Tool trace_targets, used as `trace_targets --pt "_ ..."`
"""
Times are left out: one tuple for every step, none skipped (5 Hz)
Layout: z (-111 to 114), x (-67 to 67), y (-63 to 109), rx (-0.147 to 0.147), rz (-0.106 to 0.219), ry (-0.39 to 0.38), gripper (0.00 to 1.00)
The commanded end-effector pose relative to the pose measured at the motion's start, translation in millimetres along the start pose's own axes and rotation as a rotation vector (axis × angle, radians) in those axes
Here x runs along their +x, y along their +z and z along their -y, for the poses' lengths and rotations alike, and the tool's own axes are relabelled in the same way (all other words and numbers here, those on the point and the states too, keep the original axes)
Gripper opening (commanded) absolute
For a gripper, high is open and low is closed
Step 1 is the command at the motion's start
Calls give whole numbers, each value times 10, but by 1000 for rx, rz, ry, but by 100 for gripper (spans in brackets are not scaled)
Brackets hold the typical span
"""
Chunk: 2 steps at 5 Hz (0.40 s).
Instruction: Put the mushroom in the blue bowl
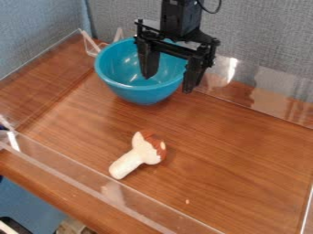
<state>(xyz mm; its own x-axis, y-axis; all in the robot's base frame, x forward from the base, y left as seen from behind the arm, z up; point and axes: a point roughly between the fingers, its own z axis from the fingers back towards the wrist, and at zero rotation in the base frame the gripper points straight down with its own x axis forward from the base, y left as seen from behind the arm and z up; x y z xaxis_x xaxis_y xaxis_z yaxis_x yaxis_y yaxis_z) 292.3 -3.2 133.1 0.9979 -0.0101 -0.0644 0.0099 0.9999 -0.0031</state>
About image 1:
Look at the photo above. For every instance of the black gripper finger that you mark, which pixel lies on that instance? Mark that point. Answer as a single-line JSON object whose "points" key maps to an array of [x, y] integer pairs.
{"points": [[149, 57], [196, 69]]}

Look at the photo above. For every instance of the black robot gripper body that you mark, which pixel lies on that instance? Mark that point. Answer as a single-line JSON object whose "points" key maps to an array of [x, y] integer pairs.
{"points": [[176, 34]]}

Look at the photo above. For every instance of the white brown toy mushroom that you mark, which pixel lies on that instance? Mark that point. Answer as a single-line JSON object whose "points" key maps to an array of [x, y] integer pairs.
{"points": [[149, 151]]}

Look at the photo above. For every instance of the blue plastic bowl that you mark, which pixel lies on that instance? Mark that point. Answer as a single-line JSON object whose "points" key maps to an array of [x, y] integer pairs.
{"points": [[117, 67]]}

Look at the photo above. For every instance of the clear acrylic back barrier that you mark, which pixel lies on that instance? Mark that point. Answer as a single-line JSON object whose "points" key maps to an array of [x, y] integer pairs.
{"points": [[265, 90]]}

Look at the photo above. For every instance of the clear acrylic barrier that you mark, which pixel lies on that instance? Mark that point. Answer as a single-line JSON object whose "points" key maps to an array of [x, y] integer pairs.
{"points": [[265, 90], [109, 191], [30, 89]]}

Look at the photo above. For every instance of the clear acrylic left barrier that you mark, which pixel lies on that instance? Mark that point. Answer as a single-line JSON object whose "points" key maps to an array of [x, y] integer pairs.
{"points": [[30, 89]]}

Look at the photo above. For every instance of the clear acrylic front barrier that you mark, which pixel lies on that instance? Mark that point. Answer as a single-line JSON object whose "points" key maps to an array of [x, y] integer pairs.
{"points": [[109, 191]]}

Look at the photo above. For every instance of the clear acrylic corner bracket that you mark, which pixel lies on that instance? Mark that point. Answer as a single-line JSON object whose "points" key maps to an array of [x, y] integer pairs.
{"points": [[93, 47]]}

